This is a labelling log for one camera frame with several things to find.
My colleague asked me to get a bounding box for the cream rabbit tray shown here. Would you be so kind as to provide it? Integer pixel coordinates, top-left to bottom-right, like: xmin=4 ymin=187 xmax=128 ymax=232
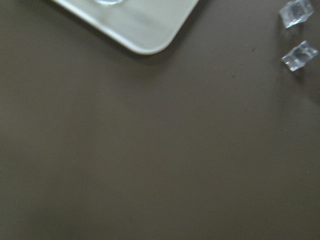
xmin=55 ymin=0 xmax=198 ymax=55

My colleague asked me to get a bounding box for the clear wine glass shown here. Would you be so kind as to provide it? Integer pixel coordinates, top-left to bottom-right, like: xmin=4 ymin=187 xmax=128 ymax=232
xmin=94 ymin=0 xmax=123 ymax=6

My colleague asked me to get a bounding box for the loose ice cube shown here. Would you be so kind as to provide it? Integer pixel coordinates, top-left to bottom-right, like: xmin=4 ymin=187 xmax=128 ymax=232
xmin=279 ymin=0 xmax=314 ymax=29
xmin=281 ymin=40 xmax=319 ymax=72

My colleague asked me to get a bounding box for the loose ice cube upper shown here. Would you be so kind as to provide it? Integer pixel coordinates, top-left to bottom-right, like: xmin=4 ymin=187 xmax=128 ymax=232
xmin=279 ymin=0 xmax=314 ymax=29

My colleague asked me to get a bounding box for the loose ice cube lower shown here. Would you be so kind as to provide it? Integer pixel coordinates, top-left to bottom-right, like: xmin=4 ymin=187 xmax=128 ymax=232
xmin=281 ymin=40 xmax=319 ymax=72

